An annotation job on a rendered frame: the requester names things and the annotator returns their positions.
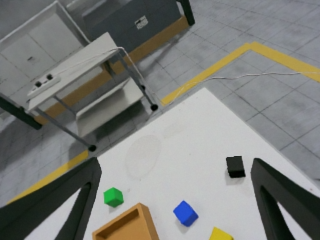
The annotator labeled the wooden tray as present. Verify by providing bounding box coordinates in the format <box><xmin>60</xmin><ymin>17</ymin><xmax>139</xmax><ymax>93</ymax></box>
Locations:
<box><xmin>92</xmin><ymin>203</ymin><xmax>160</xmax><ymax>240</ymax></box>

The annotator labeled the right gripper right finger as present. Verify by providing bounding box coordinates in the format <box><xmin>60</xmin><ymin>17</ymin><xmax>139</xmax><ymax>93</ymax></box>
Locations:
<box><xmin>250</xmin><ymin>158</ymin><xmax>320</xmax><ymax>240</ymax></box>

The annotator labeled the yellow block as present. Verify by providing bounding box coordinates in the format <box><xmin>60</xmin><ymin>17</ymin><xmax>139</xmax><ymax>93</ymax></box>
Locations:
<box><xmin>209</xmin><ymin>227</ymin><xmax>234</xmax><ymax>240</ymax></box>

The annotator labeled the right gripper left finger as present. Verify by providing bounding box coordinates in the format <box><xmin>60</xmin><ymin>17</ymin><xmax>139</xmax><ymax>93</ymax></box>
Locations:
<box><xmin>0</xmin><ymin>157</ymin><xmax>102</xmax><ymax>240</ymax></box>

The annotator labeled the blue block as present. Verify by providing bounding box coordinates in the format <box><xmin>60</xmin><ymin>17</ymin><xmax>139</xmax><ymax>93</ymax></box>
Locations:
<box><xmin>173</xmin><ymin>201</ymin><xmax>199</xmax><ymax>227</ymax></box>

